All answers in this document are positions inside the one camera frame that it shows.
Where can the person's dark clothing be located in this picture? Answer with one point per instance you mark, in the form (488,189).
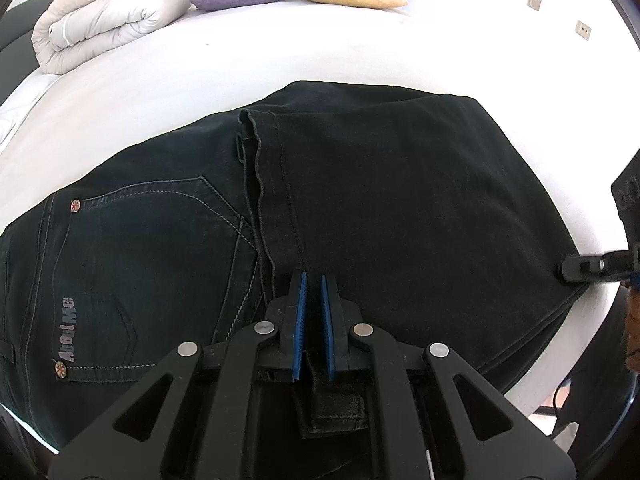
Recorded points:
(595,385)

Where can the metallic wall socket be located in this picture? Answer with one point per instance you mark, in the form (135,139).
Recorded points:
(582,29)
(535,2)

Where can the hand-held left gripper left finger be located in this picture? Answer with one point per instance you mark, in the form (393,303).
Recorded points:
(300,320)

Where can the flat white pillow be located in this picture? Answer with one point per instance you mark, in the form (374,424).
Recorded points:
(20,115)

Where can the bed with white sheet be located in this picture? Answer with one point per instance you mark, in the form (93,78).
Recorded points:
(300,45)

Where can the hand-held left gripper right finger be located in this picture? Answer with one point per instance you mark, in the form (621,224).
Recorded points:
(327,325)

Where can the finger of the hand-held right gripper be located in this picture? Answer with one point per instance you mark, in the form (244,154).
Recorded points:
(595,265)

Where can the folded beige duvet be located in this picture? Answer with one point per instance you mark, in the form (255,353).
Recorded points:
(100,15)

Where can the grey padded headboard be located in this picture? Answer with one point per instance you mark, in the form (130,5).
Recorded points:
(20,35)

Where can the black denim pants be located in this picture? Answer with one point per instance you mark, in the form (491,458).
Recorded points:
(400,185)

